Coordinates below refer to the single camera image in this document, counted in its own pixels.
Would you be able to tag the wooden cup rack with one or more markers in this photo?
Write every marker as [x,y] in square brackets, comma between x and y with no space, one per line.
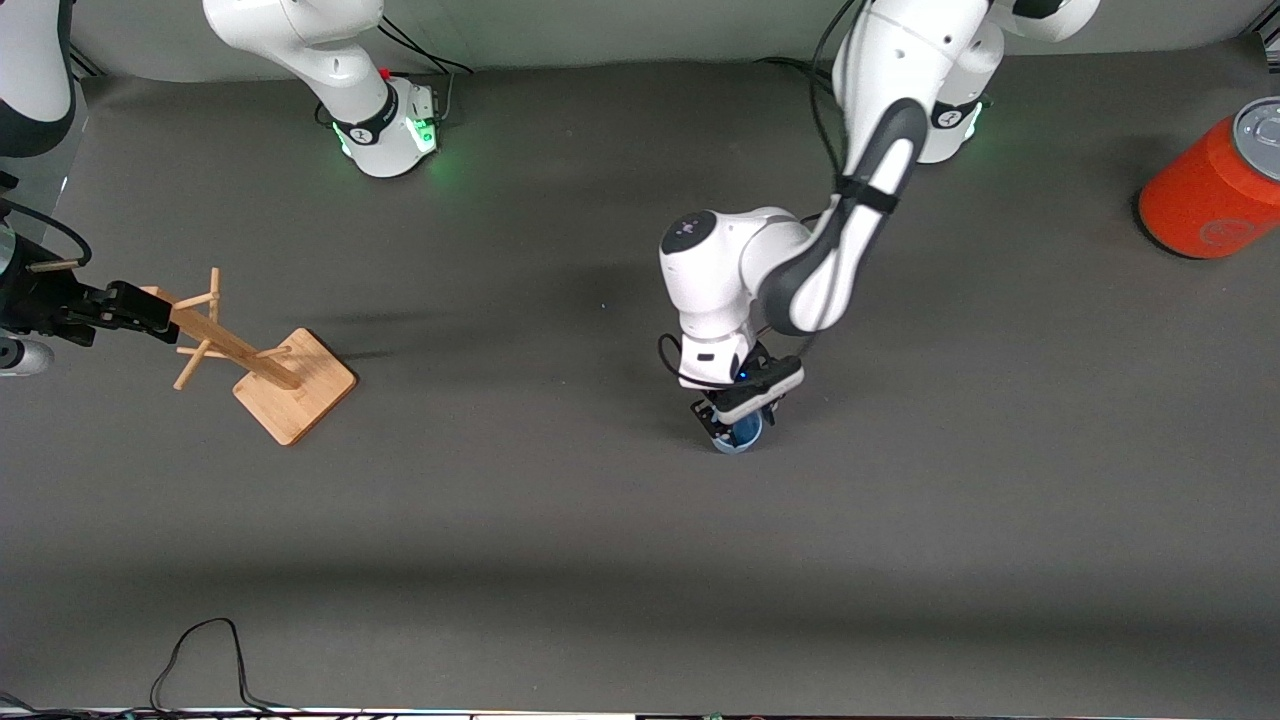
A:
[295,390]

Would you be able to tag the dark grey table mat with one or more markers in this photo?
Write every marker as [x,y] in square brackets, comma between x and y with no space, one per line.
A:
[640,550]

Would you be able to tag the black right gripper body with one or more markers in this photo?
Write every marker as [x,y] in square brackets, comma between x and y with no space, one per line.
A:
[42,298]

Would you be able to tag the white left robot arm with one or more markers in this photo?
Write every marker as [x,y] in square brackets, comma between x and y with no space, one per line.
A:
[880,80]

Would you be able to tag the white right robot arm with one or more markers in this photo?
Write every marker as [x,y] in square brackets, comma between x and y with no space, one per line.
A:
[330,60]

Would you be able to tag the light blue cup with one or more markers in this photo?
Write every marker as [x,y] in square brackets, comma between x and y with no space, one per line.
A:
[742,438]

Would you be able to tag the orange can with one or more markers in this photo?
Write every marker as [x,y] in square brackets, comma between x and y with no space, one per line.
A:
[1200,200]

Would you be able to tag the black metal rail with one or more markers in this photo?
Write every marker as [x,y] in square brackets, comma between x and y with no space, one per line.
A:
[88,68]

